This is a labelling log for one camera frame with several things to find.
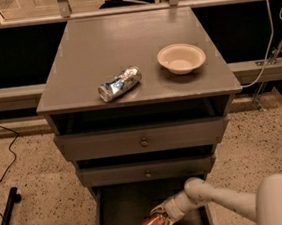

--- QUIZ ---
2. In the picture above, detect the grey wooden drawer cabinet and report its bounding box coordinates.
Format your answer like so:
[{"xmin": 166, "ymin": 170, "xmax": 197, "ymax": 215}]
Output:
[{"xmin": 26, "ymin": 1, "xmax": 257, "ymax": 225}]

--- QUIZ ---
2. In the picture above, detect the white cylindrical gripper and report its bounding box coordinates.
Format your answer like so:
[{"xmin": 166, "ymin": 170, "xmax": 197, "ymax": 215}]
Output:
[{"xmin": 150, "ymin": 190, "xmax": 195, "ymax": 225}]

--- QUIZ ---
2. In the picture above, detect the grey top drawer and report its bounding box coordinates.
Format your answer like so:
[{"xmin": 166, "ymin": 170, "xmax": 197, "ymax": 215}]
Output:
[{"xmin": 54, "ymin": 116, "xmax": 228, "ymax": 161}]

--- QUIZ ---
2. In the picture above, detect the brass drawer knob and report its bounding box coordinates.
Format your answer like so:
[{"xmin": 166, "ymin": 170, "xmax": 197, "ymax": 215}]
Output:
[
  {"xmin": 144, "ymin": 170, "xmax": 153, "ymax": 178},
  {"xmin": 140, "ymin": 137, "xmax": 149, "ymax": 147}
]

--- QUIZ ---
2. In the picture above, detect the grey middle drawer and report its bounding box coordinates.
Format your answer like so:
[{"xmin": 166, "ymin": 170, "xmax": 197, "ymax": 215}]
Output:
[{"xmin": 76, "ymin": 155, "xmax": 215, "ymax": 187}]

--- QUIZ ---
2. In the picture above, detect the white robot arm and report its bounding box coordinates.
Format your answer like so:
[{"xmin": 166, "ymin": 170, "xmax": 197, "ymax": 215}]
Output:
[{"xmin": 152, "ymin": 173, "xmax": 282, "ymax": 225}]

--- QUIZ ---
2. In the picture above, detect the white paper bowl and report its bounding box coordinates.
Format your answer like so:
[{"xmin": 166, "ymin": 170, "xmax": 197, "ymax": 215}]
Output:
[{"xmin": 157, "ymin": 43, "xmax": 207, "ymax": 75}]

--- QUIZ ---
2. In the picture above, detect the brass top drawer knob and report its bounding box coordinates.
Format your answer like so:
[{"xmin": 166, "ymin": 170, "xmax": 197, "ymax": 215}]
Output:
[{"xmin": 140, "ymin": 137, "xmax": 149, "ymax": 147}]

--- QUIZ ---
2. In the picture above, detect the black floor cable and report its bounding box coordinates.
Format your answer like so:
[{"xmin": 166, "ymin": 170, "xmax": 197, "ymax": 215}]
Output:
[{"xmin": 0, "ymin": 100, "xmax": 26, "ymax": 186}]

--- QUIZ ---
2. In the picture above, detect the silver blue crushed can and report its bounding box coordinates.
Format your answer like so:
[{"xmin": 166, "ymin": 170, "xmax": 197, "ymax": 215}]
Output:
[{"xmin": 97, "ymin": 66, "xmax": 142, "ymax": 102}]

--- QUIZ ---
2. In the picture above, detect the brass middle drawer knob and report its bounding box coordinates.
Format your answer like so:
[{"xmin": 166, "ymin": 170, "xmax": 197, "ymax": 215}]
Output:
[{"xmin": 144, "ymin": 170, "xmax": 153, "ymax": 178}]

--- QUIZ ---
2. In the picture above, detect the grey open bottom drawer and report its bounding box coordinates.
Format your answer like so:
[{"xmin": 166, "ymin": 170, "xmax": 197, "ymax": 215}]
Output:
[{"xmin": 93, "ymin": 178, "xmax": 211, "ymax": 225}]

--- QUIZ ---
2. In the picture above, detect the white cable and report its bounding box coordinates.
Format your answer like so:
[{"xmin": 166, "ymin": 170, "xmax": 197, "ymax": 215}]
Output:
[{"xmin": 232, "ymin": 0, "xmax": 281, "ymax": 90}]

